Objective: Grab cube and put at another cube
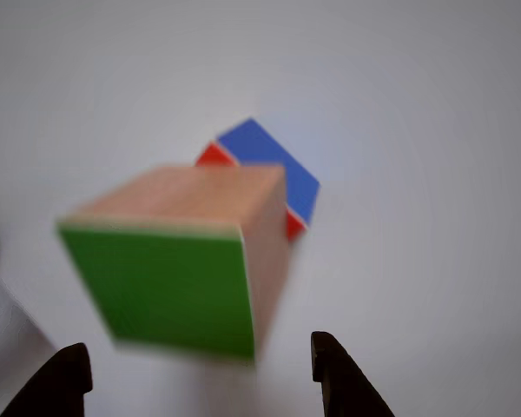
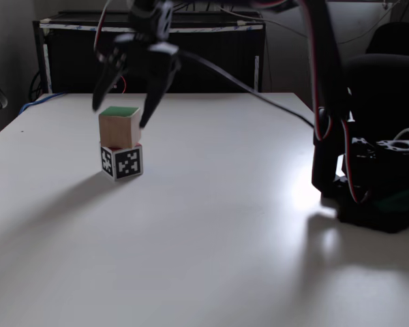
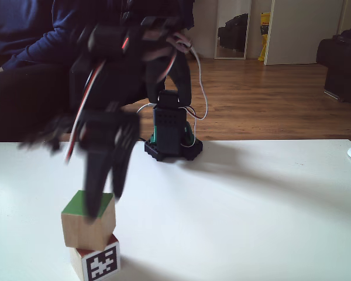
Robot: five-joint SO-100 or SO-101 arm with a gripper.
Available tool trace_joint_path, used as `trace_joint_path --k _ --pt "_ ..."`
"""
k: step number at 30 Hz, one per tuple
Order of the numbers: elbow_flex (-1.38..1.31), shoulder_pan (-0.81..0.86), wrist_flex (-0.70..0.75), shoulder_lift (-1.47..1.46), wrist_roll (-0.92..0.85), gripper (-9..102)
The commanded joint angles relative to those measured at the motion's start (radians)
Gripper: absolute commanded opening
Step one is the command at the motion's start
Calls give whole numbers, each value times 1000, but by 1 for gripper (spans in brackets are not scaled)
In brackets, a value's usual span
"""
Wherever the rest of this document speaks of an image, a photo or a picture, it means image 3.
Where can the white door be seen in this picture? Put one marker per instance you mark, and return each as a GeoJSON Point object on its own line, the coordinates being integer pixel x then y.
{"type": "Point", "coordinates": [304, 32]}

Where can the wall mirror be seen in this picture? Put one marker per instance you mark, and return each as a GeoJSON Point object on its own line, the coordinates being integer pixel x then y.
{"type": "Point", "coordinates": [232, 29]}

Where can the red-topped wooden cube with marker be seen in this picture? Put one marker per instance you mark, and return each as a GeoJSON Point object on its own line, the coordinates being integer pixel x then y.
{"type": "Point", "coordinates": [102, 262]}

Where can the person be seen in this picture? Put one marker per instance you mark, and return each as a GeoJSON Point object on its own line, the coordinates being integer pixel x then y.
{"type": "Point", "coordinates": [20, 96]}

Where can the green-topped wooden cube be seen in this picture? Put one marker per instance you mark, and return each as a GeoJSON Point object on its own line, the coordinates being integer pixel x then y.
{"type": "Point", "coordinates": [87, 231]}

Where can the yellow bag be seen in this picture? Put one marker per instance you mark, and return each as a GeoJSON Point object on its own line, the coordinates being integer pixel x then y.
{"type": "Point", "coordinates": [264, 35]}

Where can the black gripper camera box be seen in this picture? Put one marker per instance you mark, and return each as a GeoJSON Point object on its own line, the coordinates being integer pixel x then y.
{"type": "Point", "coordinates": [46, 133]}

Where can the black sofa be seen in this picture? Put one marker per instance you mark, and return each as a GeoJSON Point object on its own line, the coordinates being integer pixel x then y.
{"type": "Point", "coordinates": [343, 67]}

